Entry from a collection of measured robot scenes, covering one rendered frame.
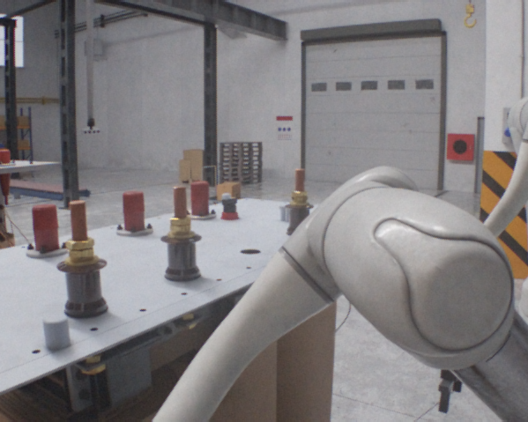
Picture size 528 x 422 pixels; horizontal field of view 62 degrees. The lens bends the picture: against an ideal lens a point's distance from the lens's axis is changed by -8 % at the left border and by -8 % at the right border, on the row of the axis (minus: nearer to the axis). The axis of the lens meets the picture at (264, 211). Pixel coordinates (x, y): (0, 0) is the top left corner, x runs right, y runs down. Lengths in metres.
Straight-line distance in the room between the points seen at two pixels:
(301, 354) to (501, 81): 4.76
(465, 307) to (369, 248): 0.10
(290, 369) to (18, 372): 1.16
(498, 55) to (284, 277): 5.53
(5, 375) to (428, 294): 0.58
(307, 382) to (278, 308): 1.21
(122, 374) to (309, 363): 0.86
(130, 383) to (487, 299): 0.85
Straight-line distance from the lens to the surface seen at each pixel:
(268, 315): 0.60
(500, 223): 1.38
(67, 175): 11.17
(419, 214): 0.42
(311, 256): 0.58
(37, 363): 0.76
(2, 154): 2.57
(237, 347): 0.61
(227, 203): 1.76
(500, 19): 6.08
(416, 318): 0.39
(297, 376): 1.76
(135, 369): 1.10
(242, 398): 1.41
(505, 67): 5.97
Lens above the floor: 1.69
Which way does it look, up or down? 10 degrees down
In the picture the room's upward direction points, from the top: straight up
